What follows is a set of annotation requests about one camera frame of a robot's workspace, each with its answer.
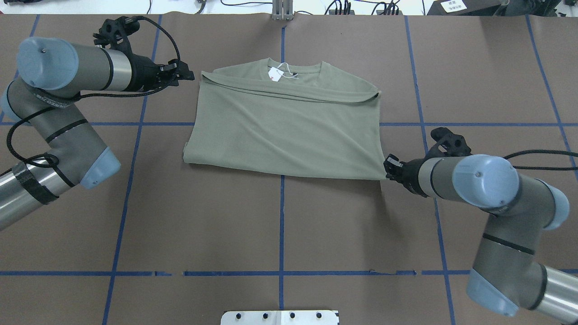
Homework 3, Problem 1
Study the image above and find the white paper price tag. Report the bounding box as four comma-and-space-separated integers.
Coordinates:
268, 67, 284, 82

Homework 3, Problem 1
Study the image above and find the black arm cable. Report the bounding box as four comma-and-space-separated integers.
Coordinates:
501, 150, 578, 171
5, 15, 182, 170

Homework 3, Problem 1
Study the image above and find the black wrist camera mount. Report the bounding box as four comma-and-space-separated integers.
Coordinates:
93, 16, 140, 54
425, 127, 471, 160

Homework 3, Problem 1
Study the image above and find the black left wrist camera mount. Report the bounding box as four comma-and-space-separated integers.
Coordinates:
93, 16, 140, 54

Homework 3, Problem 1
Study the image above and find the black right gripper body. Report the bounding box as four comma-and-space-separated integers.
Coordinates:
384, 154, 428, 197

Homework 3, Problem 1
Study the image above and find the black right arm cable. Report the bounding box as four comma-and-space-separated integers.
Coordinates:
501, 150, 578, 171

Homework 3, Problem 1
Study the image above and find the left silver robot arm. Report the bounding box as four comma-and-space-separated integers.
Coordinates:
1, 37, 195, 230

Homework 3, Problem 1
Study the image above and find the white pedestal column base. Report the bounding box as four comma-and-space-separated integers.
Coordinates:
220, 309, 340, 325

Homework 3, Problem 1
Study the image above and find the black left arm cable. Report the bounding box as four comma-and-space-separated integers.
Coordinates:
5, 15, 182, 170

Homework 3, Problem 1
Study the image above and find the aluminium frame post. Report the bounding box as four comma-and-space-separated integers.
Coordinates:
271, 0, 294, 21

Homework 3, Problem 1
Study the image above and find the olive green long-sleeve shirt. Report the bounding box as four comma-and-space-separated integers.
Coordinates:
182, 58, 386, 181

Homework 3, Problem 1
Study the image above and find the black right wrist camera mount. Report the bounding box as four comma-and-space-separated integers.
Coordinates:
425, 127, 471, 160

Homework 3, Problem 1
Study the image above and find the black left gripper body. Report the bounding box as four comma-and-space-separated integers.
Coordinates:
131, 54, 196, 91

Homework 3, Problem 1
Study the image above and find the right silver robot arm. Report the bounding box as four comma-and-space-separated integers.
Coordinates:
384, 154, 578, 325

